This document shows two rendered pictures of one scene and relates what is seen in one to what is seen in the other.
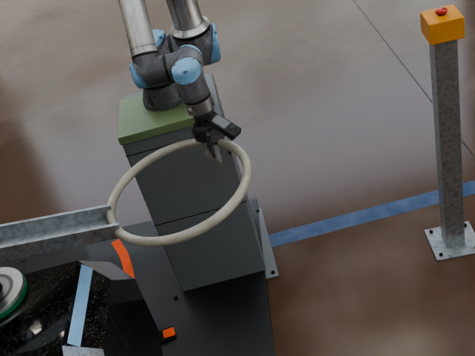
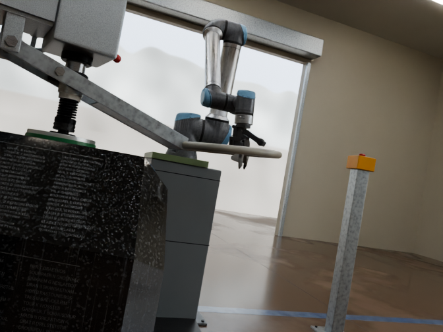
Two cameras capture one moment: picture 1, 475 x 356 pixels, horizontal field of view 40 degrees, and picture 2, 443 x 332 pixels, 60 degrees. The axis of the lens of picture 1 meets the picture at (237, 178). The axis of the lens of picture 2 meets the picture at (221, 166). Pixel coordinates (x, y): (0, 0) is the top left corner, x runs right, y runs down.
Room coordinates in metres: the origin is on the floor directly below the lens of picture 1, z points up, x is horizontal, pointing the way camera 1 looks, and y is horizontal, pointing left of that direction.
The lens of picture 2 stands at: (0.17, 0.78, 0.80)
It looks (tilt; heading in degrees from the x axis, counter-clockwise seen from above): 2 degrees up; 339
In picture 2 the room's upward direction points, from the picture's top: 10 degrees clockwise
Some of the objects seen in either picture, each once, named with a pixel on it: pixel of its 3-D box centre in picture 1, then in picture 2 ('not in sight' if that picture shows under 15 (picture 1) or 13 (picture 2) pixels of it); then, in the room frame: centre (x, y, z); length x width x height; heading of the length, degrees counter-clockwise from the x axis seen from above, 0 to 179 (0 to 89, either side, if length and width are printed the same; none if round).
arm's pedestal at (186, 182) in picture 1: (196, 186); (167, 234); (2.39, 0.18, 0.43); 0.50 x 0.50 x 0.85; 88
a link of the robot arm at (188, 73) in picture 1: (190, 80); (245, 103); (1.88, 0.06, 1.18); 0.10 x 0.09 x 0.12; 175
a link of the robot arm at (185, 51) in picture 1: (186, 63); (236, 104); (1.99, 0.06, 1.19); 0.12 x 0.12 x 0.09; 85
